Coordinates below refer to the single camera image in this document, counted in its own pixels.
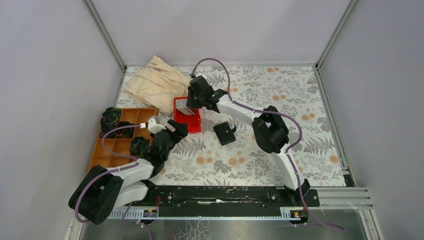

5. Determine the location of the stack of credit cards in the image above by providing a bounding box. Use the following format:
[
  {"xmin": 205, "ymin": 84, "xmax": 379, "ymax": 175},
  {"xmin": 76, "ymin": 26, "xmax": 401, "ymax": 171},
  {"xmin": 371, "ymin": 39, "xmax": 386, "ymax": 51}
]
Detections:
[{"xmin": 176, "ymin": 105, "xmax": 196, "ymax": 116}]

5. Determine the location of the black leather card holder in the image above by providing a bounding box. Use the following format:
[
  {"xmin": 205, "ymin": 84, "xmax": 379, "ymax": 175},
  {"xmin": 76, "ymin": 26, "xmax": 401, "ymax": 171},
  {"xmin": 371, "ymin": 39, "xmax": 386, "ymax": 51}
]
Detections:
[{"xmin": 213, "ymin": 121, "xmax": 237, "ymax": 146}]

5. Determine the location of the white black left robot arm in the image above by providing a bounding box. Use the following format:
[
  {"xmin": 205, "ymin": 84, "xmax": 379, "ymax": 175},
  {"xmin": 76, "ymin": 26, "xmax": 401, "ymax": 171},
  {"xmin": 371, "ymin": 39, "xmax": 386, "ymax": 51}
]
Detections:
[{"xmin": 68, "ymin": 116, "xmax": 189, "ymax": 225}]

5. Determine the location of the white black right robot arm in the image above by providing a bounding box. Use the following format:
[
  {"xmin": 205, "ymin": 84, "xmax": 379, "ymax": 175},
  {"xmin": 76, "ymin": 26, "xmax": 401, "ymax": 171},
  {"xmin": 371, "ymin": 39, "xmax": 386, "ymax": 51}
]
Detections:
[{"xmin": 187, "ymin": 74, "xmax": 310, "ymax": 206}]

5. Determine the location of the red plastic bin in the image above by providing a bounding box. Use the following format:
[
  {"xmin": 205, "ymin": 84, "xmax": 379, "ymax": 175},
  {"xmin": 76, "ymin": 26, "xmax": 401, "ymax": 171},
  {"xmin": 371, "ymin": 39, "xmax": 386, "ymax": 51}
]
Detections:
[{"xmin": 173, "ymin": 96, "xmax": 202, "ymax": 134}]

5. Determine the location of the wooden compartment tray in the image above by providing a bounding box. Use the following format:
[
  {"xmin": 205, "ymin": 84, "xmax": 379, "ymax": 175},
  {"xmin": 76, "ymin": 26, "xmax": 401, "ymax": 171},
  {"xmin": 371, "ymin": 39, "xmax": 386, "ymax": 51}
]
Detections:
[{"xmin": 88, "ymin": 108, "xmax": 158, "ymax": 170}]

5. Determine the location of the beige folded cloth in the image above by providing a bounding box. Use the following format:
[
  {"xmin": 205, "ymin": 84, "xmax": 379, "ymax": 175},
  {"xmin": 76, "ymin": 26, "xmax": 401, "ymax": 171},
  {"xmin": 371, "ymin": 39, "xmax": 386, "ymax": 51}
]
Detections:
[{"xmin": 123, "ymin": 55, "xmax": 190, "ymax": 115}]

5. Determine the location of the floral patterned table mat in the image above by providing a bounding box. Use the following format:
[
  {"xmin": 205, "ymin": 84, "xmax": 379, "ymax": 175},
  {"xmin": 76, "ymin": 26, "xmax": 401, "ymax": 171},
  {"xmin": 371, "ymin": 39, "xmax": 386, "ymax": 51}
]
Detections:
[{"xmin": 152, "ymin": 65, "xmax": 346, "ymax": 187}]

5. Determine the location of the dark green rolled cloth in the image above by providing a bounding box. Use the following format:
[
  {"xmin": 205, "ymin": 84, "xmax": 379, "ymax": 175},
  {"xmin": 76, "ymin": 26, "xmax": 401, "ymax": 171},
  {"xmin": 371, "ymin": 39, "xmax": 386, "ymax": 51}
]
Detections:
[{"xmin": 101, "ymin": 106, "xmax": 122, "ymax": 123}]

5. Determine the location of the dark floral rolled cloth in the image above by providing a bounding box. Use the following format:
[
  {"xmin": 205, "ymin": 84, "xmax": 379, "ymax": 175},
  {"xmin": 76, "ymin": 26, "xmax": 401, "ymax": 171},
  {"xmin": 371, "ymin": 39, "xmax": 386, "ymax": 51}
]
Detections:
[{"xmin": 99, "ymin": 117, "xmax": 116, "ymax": 138}]

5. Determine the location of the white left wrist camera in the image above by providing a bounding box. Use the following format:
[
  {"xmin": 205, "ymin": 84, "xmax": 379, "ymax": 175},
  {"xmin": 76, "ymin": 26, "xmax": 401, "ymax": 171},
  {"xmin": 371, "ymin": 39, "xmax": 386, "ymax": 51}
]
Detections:
[{"xmin": 139, "ymin": 116, "xmax": 166, "ymax": 135}]

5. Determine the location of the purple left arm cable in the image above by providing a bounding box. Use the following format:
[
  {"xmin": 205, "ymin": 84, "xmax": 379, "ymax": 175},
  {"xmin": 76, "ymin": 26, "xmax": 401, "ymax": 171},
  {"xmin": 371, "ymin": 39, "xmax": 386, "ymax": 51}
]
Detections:
[{"xmin": 73, "ymin": 123, "xmax": 148, "ymax": 240}]

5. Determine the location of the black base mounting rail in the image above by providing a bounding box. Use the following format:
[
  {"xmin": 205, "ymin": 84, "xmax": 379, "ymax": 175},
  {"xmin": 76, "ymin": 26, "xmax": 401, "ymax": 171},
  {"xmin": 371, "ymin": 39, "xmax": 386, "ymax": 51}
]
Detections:
[{"xmin": 132, "ymin": 185, "xmax": 320, "ymax": 218}]

